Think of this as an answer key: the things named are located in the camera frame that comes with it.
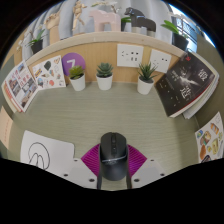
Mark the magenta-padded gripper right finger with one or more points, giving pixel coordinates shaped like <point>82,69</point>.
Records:
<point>146,171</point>

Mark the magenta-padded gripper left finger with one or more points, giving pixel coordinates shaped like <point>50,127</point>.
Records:
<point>78,173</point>

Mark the black computer mouse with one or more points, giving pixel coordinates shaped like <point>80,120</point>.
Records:
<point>113,156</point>

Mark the white printed mouse pad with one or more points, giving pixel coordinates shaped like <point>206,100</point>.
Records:
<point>60,150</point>

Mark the food picture card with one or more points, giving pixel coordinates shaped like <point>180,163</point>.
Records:
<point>211,140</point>

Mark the small succulent in white pot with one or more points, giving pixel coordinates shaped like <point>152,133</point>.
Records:
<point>145,86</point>
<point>78,83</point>
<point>104,82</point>

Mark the beige card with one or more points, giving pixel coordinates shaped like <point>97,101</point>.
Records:
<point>5,128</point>

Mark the black book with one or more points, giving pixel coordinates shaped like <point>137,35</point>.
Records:
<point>183,85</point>

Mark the white book stack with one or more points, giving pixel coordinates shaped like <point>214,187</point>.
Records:
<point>206,98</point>

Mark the white sticker sheet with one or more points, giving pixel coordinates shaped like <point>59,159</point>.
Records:
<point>49,72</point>

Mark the red-edged photo magazine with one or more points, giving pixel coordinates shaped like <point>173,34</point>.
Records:
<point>21,85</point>

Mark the purple round number sign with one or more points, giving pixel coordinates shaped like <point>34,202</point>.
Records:
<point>72,60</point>

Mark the grey-green desk partition panel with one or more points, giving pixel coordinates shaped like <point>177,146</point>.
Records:
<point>6,70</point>
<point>213,60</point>

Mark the white orchid in black pot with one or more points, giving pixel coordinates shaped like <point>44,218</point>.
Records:
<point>36,46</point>
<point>126,20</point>
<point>180,41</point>

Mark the wooden desk shelf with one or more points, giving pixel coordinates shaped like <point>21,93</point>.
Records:
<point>100,37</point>

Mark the dark horse figure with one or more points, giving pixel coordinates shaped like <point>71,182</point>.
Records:
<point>141,23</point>

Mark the wooden hand model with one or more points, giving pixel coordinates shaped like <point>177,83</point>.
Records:
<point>53,26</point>

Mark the window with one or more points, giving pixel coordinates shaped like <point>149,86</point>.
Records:
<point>195,30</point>

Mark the pink horse figure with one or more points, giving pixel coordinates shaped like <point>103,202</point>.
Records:
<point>105,20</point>

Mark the grey curtain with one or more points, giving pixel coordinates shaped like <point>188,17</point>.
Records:
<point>66,18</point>

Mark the white wall socket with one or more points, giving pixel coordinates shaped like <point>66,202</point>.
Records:
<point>130,55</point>
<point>160,60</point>

